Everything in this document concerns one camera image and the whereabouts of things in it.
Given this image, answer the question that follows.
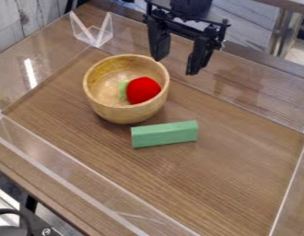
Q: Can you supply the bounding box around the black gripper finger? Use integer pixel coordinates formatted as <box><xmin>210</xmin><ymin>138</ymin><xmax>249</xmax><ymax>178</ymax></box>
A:
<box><xmin>148</xmin><ymin>18</ymin><xmax>170</xmax><ymax>61</ymax></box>
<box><xmin>185</xmin><ymin>36</ymin><xmax>214</xmax><ymax>76</ymax></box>

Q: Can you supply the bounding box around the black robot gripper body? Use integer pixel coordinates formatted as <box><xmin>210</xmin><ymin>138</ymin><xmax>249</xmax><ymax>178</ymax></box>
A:
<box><xmin>144</xmin><ymin>0</ymin><xmax>232</xmax><ymax>50</ymax></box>

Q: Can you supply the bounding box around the red plush strawberry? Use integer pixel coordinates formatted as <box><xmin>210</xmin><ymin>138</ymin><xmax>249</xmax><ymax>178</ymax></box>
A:
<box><xmin>118</xmin><ymin>77</ymin><xmax>161</xmax><ymax>104</ymax></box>

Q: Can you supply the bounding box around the wooden bowl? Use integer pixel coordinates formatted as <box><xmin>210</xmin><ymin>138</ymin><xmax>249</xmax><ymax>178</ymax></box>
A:
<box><xmin>82</xmin><ymin>54</ymin><xmax>169</xmax><ymax>124</ymax></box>

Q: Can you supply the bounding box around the metal table leg background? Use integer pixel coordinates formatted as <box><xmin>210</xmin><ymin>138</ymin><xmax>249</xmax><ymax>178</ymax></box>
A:
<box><xmin>268</xmin><ymin>9</ymin><xmax>304</xmax><ymax>58</ymax></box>

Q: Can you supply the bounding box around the green rectangular block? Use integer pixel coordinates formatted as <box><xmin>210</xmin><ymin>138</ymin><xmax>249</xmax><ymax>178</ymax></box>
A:
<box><xmin>130</xmin><ymin>120</ymin><xmax>200</xmax><ymax>148</ymax></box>

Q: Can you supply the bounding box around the black table leg clamp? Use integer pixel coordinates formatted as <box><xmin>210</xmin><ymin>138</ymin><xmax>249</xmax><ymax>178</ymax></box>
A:
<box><xmin>0</xmin><ymin>195</ymin><xmax>65</xmax><ymax>236</ymax></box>

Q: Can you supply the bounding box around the clear acrylic corner bracket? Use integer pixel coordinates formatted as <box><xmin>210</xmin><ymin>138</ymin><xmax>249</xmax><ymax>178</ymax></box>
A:
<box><xmin>69</xmin><ymin>12</ymin><xmax>113</xmax><ymax>48</ymax></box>

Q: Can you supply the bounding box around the clear acrylic tray wall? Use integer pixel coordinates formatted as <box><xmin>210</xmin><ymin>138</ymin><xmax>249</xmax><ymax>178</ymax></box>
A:
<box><xmin>0</xmin><ymin>111</ymin><xmax>200</xmax><ymax>236</ymax></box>

